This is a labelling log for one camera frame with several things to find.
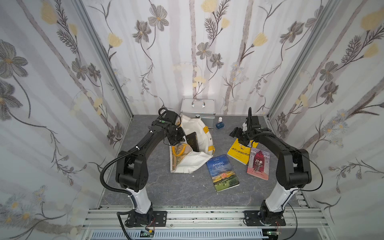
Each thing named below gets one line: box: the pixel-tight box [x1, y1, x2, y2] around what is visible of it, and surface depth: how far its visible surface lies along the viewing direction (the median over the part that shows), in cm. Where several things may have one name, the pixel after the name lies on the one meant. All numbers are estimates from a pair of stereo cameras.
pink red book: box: [247, 147, 270, 181], surface depth 95 cm
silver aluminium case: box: [180, 98, 216, 129], surface depth 109 cm
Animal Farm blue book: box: [206, 154, 240, 193], surface depth 90 cm
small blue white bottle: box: [215, 116, 225, 130], surface depth 116 cm
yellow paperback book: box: [227, 138, 259, 166], surface depth 100 cm
